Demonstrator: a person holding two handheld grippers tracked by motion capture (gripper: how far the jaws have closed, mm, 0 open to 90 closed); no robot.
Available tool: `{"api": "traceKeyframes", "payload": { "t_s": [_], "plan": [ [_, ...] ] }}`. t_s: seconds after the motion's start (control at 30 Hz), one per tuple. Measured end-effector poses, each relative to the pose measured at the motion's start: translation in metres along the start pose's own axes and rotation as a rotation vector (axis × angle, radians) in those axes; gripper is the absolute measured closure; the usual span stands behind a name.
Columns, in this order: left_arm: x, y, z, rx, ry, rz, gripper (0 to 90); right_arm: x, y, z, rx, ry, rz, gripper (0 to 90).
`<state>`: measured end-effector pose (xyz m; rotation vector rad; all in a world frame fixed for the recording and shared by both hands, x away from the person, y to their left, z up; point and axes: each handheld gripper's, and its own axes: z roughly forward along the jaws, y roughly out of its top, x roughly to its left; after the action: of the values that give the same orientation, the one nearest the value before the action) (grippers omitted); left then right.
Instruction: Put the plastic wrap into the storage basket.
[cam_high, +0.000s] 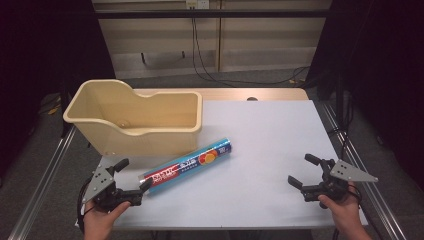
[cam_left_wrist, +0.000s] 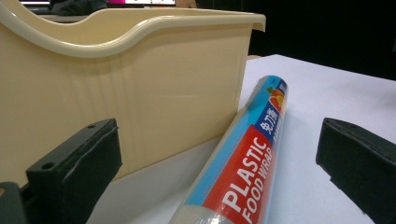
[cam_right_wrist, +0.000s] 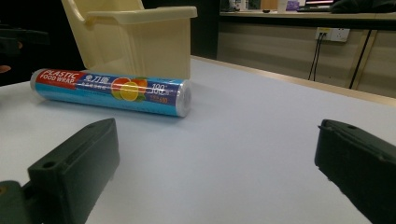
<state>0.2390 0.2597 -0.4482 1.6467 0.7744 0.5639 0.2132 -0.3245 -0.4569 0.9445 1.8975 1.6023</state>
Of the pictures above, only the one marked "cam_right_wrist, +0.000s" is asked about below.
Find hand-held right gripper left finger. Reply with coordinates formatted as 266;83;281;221
27;118;121;224

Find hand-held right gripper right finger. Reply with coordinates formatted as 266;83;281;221
314;119;396;224

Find blue plastic wrap roll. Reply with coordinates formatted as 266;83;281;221
30;68;192;119

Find cream plastic basket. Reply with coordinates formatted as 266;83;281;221
61;0;199;80

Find wooden counter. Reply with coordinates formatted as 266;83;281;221
219;10;396;32

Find dark cloth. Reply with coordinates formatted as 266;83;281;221
329;0;396;15

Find laptop computer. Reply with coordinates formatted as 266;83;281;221
297;0;336;13

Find purple box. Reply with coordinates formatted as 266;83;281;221
285;0;301;13

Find white cup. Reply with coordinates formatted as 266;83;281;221
276;0;290;14

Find black power cable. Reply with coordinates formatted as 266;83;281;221
307;32;325;82

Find white wall socket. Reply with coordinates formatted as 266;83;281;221
315;27;351;43

